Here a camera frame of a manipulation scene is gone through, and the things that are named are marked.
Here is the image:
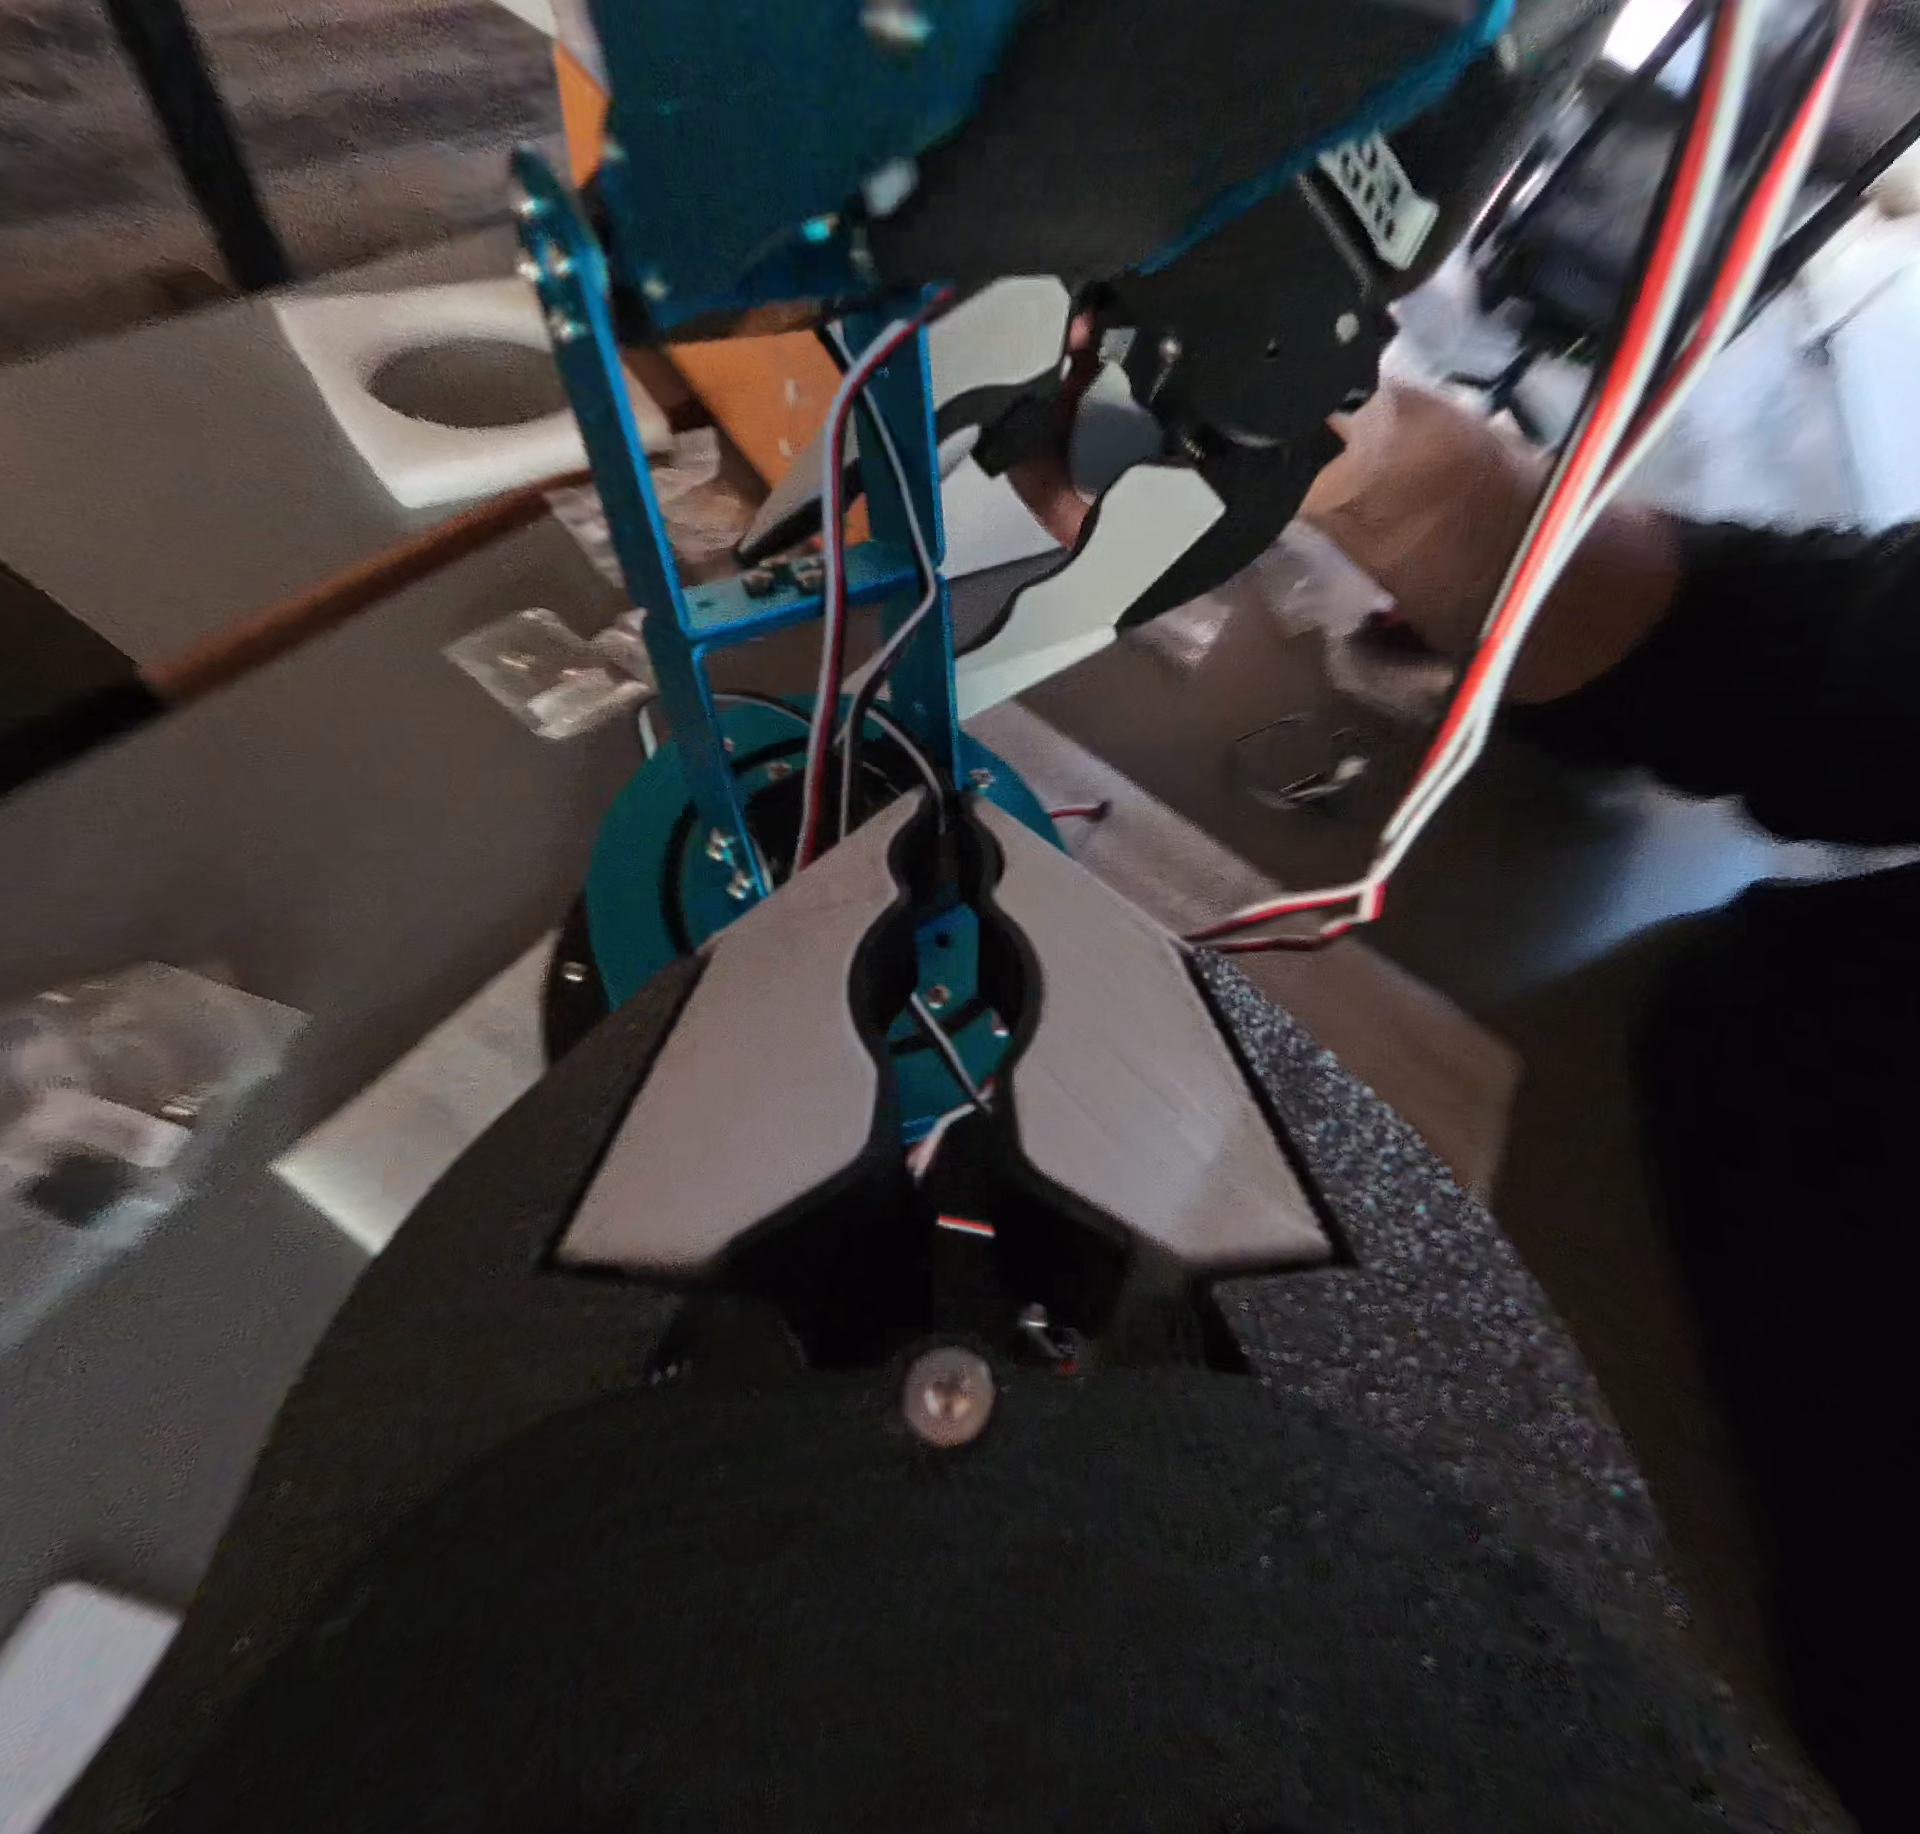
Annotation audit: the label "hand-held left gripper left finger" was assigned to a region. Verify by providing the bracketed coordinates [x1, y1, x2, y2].
[550, 801, 934, 1279]

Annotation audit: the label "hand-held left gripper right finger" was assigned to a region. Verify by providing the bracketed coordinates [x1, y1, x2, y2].
[963, 815, 1339, 1279]

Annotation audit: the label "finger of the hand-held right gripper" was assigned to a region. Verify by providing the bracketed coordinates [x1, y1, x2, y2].
[946, 454, 1237, 726]
[741, 277, 1087, 557]

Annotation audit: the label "blue toy robot arm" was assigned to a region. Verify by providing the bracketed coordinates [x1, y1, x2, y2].
[507, 0, 1545, 1160]

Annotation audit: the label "person's right forearm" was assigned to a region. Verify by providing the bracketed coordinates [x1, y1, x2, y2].
[1309, 374, 1920, 854]

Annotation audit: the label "orange and white cardboard box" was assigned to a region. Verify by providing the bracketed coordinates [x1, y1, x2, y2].
[373, 0, 872, 541]

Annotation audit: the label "white foam slab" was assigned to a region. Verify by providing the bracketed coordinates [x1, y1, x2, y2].
[280, 753, 1523, 1250]

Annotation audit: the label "white foam piece with hole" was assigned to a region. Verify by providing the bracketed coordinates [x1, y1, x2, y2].
[280, 277, 677, 513]

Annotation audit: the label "black flat mat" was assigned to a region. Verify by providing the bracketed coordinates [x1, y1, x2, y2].
[0, 557, 167, 801]

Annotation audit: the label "white instruction manual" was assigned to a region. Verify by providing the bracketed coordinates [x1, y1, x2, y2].
[0, 1579, 187, 1834]

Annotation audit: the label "small black cable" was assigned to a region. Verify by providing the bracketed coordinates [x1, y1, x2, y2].
[1237, 713, 1378, 815]

